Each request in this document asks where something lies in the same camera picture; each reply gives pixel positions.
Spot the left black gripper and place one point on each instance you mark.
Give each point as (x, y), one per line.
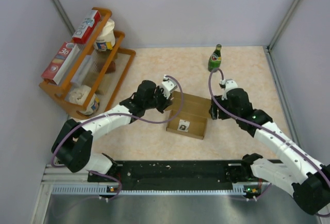
(166, 102)

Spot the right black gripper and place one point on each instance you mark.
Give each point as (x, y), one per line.
(219, 100)

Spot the small clear plastic bag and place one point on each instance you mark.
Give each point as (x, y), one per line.
(183, 126)

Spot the brown cardboard box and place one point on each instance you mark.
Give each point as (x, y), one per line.
(191, 108)

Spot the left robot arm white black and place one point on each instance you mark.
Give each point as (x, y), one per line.
(73, 145)

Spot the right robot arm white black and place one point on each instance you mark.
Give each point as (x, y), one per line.
(303, 177)

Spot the red white box upper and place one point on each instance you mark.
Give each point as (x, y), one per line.
(86, 27)

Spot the red white box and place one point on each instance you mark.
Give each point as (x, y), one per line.
(61, 63)
(86, 27)

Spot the red white box lower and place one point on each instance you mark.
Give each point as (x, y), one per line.
(61, 63)

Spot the green glass bottle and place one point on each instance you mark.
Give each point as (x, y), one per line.
(215, 59)

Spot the orange wooden shelf rack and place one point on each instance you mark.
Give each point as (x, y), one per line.
(103, 71)

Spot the white paper bag upper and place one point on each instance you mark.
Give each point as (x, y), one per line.
(106, 39)

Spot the white paper bag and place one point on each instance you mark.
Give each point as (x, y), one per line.
(106, 39)
(79, 95)

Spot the white paper bag lower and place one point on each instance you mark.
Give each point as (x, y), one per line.
(79, 95)

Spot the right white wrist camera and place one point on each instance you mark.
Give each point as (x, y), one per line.
(227, 85)

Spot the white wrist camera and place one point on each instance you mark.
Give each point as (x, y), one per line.
(167, 86)
(227, 85)

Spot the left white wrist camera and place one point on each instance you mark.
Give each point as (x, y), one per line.
(167, 86)

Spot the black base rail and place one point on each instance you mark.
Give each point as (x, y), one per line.
(182, 175)

